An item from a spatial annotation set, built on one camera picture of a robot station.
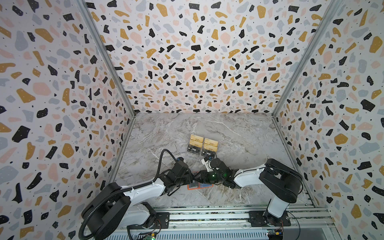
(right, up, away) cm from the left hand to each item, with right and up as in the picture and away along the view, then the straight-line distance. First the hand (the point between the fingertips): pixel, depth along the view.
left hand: (195, 175), depth 85 cm
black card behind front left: (-1, +13, +10) cm, 16 cm away
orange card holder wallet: (+1, -5, -2) cm, 6 cm away
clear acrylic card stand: (+3, +14, +9) cm, 18 cm away
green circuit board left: (-20, -24, -15) cm, 35 cm away
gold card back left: (0, +20, +10) cm, 23 cm away
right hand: (-1, -1, -3) cm, 3 cm away
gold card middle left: (0, +17, +9) cm, 20 cm away
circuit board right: (+39, -24, -14) cm, 48 cm away
